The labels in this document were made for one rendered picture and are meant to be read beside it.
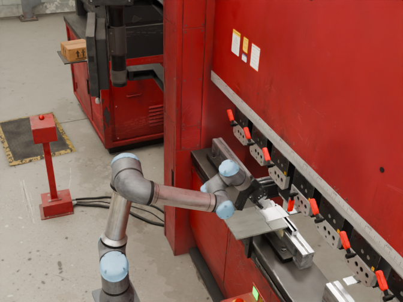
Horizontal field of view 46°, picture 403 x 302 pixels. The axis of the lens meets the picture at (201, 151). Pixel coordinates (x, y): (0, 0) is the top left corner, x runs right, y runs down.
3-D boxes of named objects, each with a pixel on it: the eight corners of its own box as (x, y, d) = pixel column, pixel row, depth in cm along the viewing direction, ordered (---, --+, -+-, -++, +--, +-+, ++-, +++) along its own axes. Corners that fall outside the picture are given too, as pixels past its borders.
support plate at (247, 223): (220, 215, 225) (220, 213, 224) (269, 204, 233) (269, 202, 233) (236, 239, 210) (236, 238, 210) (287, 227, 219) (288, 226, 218)
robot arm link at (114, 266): (102, 296, 195) (99, 273, 188) (99, 272, 206) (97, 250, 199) (131, 292, 198) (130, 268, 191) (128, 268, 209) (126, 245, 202)
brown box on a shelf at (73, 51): (56, 52, 399) (54, 38, 393) (87, 48, 409) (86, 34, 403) (64, 64, 377) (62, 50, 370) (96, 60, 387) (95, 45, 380)
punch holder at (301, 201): (289, 198, 208) (294, 167, 199) (305, 195, 210) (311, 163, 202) (307, 219, 196) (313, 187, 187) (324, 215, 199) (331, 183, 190)
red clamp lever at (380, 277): (376, 271, 153) (386, 302, 150) (386, 268, 154) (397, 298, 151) (372, 271, 154) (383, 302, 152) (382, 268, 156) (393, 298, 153)
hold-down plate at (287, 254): (252, 222, 239) (253, 218, 237) (262, 220, 240) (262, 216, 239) (282, 263, 215) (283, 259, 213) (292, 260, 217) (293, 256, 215)
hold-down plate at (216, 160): (206, 157, 289) (206, 153, 287) (214, 156, 290) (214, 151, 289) (225, 184, 265) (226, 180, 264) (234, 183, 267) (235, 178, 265)
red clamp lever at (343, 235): (339, 231, 168) (348, 259, 166) (349, 229, 170) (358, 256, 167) (336, 232, 170) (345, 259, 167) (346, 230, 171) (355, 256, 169)
